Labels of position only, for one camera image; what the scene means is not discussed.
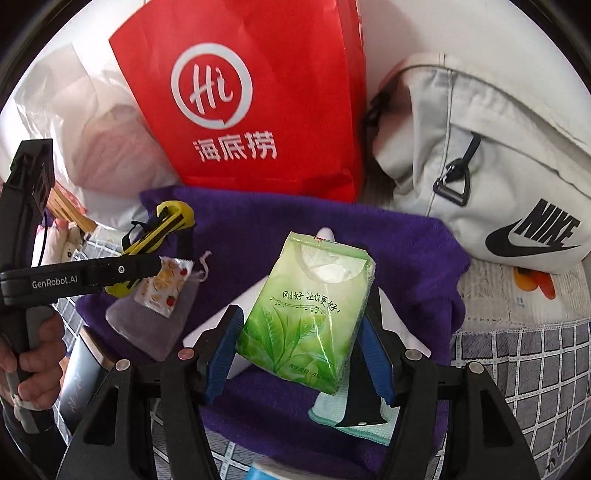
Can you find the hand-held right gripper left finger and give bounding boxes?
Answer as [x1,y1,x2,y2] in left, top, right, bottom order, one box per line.
[58,305,245,480]

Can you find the yellow black pouch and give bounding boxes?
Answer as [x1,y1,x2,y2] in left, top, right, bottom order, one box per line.
[104,200,195,296]

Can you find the green tissue pack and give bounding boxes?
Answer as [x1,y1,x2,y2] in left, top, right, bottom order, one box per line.
[235,231,376,397]

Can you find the white plastic bag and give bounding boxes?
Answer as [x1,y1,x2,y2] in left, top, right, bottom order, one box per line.
[0,41,185,232]

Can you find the blue wet wipes pack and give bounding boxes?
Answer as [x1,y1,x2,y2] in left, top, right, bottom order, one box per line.
[249,464,319,480]

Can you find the white mesh drawstring bag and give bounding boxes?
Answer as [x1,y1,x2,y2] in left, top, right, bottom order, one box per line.
[105,251,213,361]

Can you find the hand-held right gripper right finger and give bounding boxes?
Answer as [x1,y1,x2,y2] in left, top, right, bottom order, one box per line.
[360,288,541,480]

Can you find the purple towel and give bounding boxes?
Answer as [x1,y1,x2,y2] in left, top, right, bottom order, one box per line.
[76,185,472,480]

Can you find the pink plush toy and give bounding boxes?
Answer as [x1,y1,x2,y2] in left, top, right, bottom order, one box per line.
[44,217,88,268]

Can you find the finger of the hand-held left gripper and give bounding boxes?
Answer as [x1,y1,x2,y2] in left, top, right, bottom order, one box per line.
[85,255,163,291]

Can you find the grey sling bag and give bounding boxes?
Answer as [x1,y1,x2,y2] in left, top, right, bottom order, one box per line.
[362,53,591,277]

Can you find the pale cloth with teal edge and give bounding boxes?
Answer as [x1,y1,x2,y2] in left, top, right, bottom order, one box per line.
[308,392,400,446]

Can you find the fruit print packet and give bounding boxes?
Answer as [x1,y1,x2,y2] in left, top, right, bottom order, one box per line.
[134,257,194,319]

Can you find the white sponge block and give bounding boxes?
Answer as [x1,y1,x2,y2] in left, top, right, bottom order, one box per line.
[182,277,428,384]

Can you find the person's left hand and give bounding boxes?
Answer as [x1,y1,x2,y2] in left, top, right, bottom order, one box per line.
[0,311,65,407]

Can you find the grey checked star blanket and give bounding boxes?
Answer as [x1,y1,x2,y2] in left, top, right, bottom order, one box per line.
[28,222,591,480]

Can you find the wooden slat frame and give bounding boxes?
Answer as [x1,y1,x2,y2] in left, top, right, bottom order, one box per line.
[46,185,98,234]

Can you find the red paper bag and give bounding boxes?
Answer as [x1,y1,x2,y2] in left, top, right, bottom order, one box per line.
[108,0,368,204]

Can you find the dark gold tin box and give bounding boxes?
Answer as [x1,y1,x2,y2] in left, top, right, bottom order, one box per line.
[60,325,118,437]

